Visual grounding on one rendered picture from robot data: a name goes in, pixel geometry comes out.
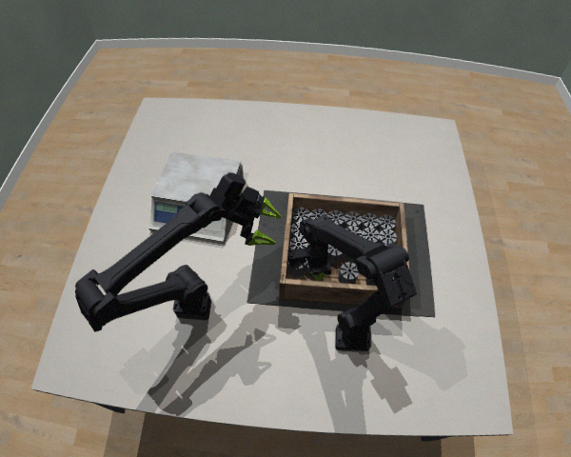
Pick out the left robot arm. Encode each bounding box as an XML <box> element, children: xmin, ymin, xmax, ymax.
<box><xmin>75</xmin><ymin>172</ymin><xmax>264</xmax><ymax>332</ymax></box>

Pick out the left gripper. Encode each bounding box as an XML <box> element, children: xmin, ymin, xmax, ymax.
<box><xmin>239</xmin><ymin>196</ymin><xmax>282</xmax><ymax>246</ymax></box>

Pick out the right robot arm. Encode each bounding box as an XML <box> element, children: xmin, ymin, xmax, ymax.
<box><xmin>287</xmin><ymin>215</ymin><xmax>417</xmax><ymax>349</ymax></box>

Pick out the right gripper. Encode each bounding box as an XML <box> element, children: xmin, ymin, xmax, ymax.
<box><xmin>307</xmin><ymin>251</ymin><xmax>331</xmax><ymax>281</ymax></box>

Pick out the dark grey mat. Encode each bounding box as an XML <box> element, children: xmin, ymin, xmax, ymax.
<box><xmin>247</xmin><ymin>190</ymin><xmax>435</xmax><ymax>317</ymax></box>

